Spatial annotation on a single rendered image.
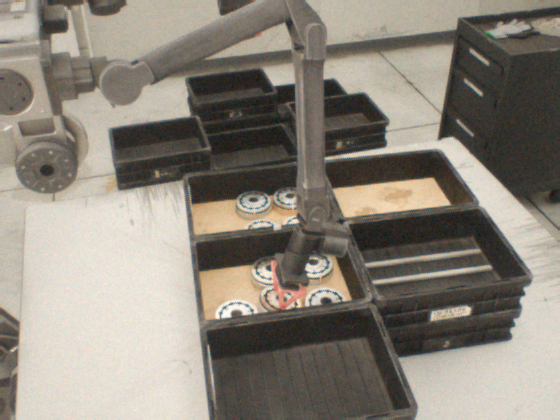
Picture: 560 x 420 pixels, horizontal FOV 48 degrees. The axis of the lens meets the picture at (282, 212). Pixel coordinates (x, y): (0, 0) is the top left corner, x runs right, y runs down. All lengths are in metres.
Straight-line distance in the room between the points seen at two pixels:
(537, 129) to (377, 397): 1.97
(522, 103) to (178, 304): 1.84
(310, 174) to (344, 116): 1.73
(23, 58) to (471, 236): 1.24
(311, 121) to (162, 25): 3.26
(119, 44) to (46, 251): 2.67
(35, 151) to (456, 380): 1.14
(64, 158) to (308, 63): 0.63
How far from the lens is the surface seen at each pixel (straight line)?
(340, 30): 4.87
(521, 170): 3.23
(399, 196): 1.96
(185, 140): 2.90
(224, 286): 1.63
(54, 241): 2.09
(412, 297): 1.49
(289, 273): 1.45
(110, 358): 1.69
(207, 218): 1.85
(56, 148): 1.57
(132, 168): 2.63
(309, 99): 1.32
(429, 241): 1.80
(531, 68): 2.93
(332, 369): 1.45
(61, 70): 1.23
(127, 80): 1.22
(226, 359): 1.47
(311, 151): 1.34
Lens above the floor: 1.96
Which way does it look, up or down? 38 degrees down
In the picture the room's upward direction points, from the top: straight up
